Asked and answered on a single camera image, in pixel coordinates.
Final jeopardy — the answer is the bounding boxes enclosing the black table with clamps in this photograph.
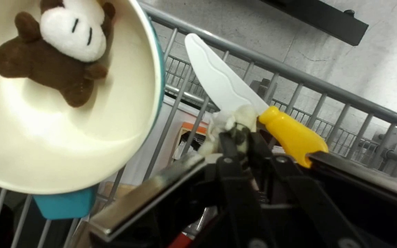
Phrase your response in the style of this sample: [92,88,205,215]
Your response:
[264,0,370,46]

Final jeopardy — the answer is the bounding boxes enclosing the small white spotted toy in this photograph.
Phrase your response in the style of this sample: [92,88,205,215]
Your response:
[198,105,261,157]

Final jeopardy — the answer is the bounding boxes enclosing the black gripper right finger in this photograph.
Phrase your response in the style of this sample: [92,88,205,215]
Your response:
[309,152,397,194]

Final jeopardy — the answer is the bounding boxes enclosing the white bowl teal handle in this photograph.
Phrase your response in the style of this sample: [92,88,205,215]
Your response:
[0,0,166,219]

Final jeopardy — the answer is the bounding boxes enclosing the brown monkey plush toy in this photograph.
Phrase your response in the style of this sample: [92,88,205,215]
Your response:
[0,0,116,108]

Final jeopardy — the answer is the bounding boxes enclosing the wire metal shelf rack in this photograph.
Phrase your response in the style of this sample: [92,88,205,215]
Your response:
[0,6,397,248]

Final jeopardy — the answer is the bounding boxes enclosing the toy knife yellow handle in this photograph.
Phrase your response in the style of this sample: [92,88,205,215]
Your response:
[185,33,330,168]

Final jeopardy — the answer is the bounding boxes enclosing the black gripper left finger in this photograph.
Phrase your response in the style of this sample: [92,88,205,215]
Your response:
[89,154,221,243]

